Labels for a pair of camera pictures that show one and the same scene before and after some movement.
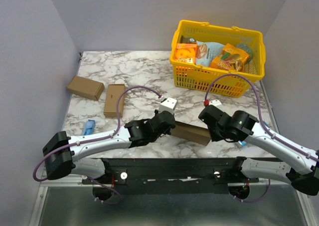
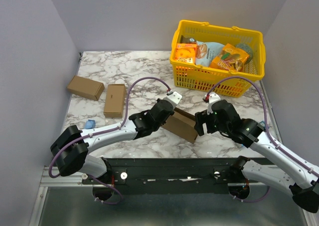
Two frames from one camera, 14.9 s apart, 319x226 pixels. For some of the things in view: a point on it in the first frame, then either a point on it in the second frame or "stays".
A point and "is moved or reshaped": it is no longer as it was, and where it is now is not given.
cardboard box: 85,87 stays
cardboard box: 191,132 is moved or reshaped
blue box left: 89,127 stays
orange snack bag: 231,59 stays
